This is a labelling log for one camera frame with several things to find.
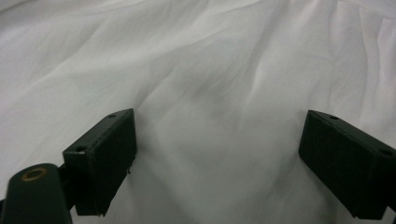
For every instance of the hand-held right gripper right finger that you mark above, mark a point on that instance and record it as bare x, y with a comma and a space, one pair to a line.
345, 161

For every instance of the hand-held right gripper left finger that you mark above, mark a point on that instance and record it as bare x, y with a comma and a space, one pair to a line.
102, 155

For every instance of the white garment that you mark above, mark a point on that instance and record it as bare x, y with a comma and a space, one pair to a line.
199, 62

